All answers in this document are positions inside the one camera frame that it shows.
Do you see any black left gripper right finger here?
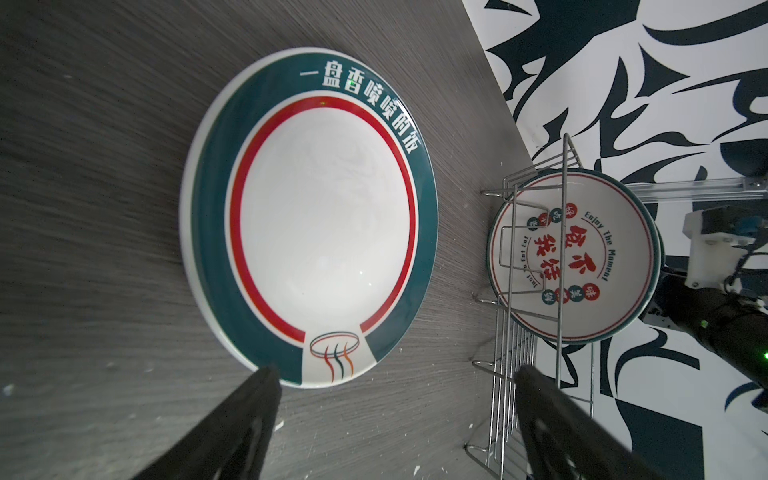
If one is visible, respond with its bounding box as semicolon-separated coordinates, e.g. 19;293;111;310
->
514;365;662;479

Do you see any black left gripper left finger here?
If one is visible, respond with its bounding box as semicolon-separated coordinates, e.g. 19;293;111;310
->
135;367;282;479

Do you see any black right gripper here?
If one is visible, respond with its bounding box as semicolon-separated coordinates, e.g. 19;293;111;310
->
644;270;767;389

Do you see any green rimmed round plate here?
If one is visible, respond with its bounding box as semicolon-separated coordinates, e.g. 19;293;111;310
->
179;47;439;389

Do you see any red lettered round plate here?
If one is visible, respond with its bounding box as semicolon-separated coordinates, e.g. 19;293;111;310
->
487;168;664;344

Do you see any wire dish rack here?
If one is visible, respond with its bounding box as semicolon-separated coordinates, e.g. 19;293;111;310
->
464;133;583;479

